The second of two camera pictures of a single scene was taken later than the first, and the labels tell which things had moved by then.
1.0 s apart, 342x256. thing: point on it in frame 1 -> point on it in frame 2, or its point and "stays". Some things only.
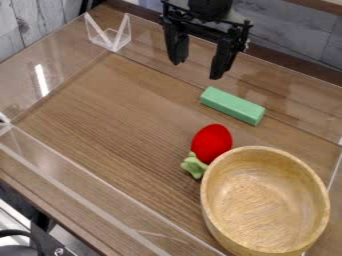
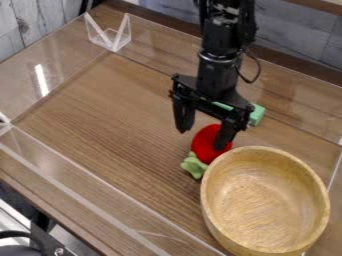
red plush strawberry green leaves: [211, 141] stays
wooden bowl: [264, 201] stays
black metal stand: [40, 224] stays
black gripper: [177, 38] -> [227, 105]
